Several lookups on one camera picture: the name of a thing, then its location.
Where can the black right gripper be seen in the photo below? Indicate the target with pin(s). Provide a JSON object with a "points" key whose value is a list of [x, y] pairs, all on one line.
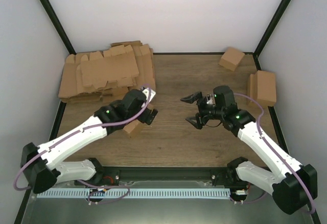
{"points": [[200, 124]]}

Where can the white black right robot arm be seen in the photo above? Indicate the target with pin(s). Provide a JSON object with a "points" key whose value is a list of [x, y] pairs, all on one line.
{"points": [[291, 184]]}

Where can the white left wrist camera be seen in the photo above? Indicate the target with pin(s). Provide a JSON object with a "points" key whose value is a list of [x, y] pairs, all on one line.
{"points": [[149, 93]]}

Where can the brown cardboard box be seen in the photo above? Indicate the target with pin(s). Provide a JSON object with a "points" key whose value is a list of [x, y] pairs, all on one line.
{"points": [[133, 128]]}

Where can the light blue slotted cable duct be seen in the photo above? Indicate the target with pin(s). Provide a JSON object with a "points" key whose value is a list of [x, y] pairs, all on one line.
{"points": [[138, 193]]}

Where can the black left corner frame post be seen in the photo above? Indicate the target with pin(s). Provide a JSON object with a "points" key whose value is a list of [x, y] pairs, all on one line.
{"points": [[57, 25]]}

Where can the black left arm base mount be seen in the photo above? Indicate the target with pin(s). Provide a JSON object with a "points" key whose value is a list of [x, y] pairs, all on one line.
{"points": [[100, 177]]}

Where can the black right corner frame post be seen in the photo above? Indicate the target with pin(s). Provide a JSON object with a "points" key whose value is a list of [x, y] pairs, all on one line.
{"points": [[283, 5]]}

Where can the black corner frame post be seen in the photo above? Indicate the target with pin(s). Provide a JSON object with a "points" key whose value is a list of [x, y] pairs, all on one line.
{"points": [[57, 25], [283, 5]]}

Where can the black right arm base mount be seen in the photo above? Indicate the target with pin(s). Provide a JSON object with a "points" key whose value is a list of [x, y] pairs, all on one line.
{"points": [[227, 176]]}

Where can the large folded cardboard box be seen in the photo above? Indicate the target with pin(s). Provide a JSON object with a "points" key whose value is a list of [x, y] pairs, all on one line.
{"points": [[261, 87]]}

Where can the small folded cardboard box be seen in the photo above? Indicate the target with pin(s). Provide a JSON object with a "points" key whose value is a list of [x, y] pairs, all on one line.
{"points": [[231, 58]]}

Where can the black aluminium frame rail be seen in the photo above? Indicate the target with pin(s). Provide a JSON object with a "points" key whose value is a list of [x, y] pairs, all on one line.
{"points": [[127, 174]]}

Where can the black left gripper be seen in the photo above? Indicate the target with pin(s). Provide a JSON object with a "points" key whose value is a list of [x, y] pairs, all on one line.
{"points": [[144, 118]]}

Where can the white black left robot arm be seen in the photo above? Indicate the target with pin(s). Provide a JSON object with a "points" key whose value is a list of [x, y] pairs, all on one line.
{"points": [[44, 166]]}

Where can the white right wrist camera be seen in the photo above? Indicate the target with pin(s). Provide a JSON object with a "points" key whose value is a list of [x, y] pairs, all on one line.
{"points": [[210, 99]]}

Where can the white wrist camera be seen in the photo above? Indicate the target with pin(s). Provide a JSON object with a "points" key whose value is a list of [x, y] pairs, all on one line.
{"points": [[149, 93], [210, 99]]}

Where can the stack of flat cardboard blanks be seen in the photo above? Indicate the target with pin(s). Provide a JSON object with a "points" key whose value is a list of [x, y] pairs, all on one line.
{"points": [[109, 74]]}

